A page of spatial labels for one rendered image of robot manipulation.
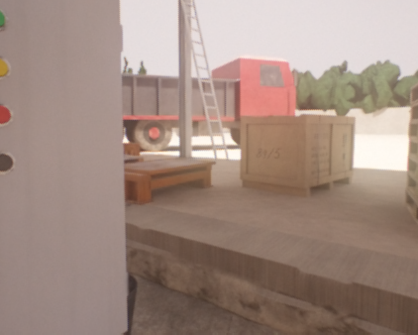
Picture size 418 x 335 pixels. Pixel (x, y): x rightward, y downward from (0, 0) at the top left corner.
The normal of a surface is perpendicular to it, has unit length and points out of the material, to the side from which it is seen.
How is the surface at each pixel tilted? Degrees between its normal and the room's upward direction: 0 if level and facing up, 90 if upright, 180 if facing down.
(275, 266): 90
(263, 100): 90
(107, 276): 90
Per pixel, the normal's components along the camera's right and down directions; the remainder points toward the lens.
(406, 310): -0.60, 0.09
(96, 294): 0.81, 0.05
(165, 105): 0.36, 0.08
